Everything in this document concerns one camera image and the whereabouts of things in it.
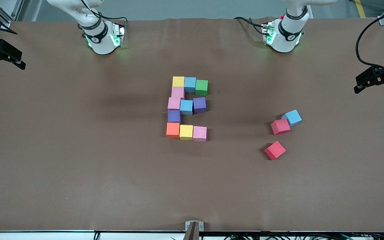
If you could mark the blue foam cube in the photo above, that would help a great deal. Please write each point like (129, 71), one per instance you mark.
(186, 107)
(189, 84)
(292, 117)

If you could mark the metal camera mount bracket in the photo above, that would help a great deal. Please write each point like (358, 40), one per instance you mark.
(194, 230)

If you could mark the purple foam cube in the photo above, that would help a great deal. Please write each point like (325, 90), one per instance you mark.
(173, 116)
(199, 104)

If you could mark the yellow foam cube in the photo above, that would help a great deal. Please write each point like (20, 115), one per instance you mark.
(178, 81)
(186, 132)

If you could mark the red foam cube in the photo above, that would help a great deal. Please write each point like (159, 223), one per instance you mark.
(274, 150)
(280, 126)

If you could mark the pink foam cube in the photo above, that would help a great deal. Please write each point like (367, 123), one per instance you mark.
(174, 103)
(199, 133)
(177, 92)

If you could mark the orange foam cube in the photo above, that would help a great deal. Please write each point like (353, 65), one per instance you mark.
(173, 130)

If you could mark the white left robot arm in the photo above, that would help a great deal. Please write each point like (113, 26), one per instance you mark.
(287, 36)

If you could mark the green foam cube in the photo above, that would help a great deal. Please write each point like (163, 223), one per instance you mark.
(201, 87)

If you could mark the brown table cover sheet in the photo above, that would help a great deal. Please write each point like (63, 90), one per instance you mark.
(78, 183)

